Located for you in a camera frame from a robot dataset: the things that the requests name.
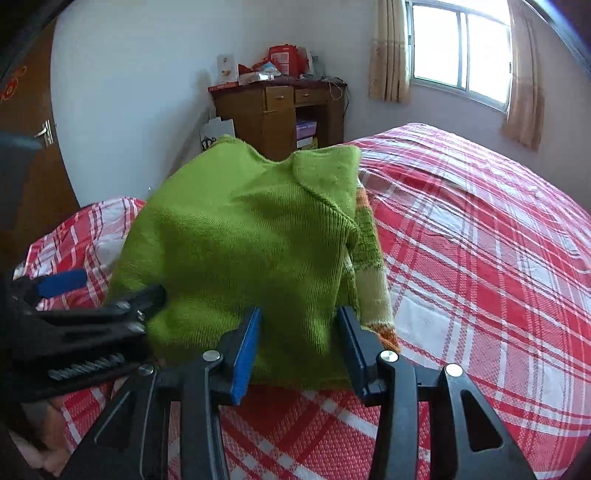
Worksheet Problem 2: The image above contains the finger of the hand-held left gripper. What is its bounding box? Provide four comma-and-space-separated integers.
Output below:
39, 284, 168, 334
9, 269, 88, 315

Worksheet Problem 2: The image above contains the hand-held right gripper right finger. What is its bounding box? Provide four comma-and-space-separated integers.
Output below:
336, 305, 539, 480

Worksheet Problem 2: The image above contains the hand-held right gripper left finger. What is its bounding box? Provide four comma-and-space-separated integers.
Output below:
60, 307, 263, 480

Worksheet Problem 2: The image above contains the green orange striped sweater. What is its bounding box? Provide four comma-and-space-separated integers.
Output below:
104, 135, 402, 391

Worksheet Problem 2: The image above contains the person's left hand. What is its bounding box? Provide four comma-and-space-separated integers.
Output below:
11, 399, 72, 477

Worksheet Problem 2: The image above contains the brown wooden door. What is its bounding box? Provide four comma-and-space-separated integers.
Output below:
0, 18, 81, 278

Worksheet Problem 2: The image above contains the bed with red plaid sheet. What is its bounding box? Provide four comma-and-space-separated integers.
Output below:
14, 122, 591, 480

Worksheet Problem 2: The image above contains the white paper bag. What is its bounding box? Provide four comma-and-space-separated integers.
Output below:
199, 117, 236, 153

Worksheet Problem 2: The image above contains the brown wooden desk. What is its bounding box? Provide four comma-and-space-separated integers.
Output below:
209, 78, 349, 162

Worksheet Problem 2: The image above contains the tall white printed box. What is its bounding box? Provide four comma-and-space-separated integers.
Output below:
217, 54, 239, 86

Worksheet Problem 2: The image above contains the red bag on desk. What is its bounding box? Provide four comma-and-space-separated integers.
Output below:
268, 44, 308, 77

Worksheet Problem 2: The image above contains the beige patterned curtain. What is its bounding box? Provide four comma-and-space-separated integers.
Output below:
501, 0, 546, 153
368, 0, 411, 103

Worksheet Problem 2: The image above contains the sliding glass window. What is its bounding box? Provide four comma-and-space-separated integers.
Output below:
409, 0, 513, 112

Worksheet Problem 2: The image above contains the metal door handle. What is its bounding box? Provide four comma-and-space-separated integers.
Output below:
34, 119, 58, 147

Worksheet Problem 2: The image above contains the thin cable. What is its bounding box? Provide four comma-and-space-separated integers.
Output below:
323, 78, 350, 112

